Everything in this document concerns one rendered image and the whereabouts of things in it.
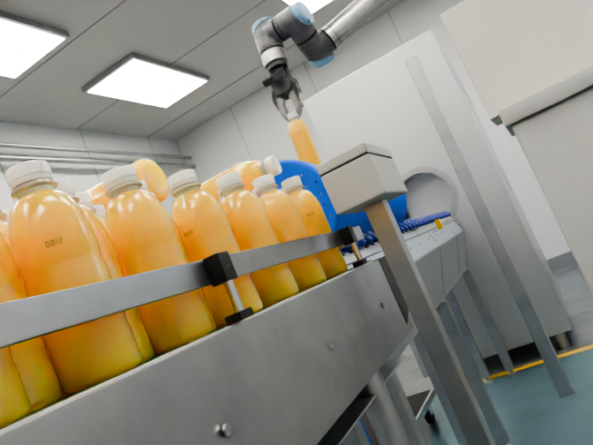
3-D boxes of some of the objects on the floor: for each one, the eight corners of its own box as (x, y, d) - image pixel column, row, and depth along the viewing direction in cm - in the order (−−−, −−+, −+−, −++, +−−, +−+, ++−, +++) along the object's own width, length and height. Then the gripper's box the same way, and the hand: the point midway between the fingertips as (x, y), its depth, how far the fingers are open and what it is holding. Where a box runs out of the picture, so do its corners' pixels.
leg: (493, 379, 322) (447, 276, 328) (493, 382, 316) (446, 278, 323) (484, 382, 324) (438, 280, 330) (483, 385, 318) (436, 282, 325)
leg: (518, 372, 317) (470, 267, 323) (518, 374, 311) (469, 268, 318) (507, 374, 319) (461, 271, 325) (507, 378, 313) (460, 273, 320)
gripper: (296, 61, 205) (316, 115, 201) (270, 76, 209) (288, 128, 206) (286, 55, 197) (305, 110, 194) (258, 70, 202) (278, 124, 198)
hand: (292, 115), depth 197 cm, fingers closed on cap, 4 cm apart
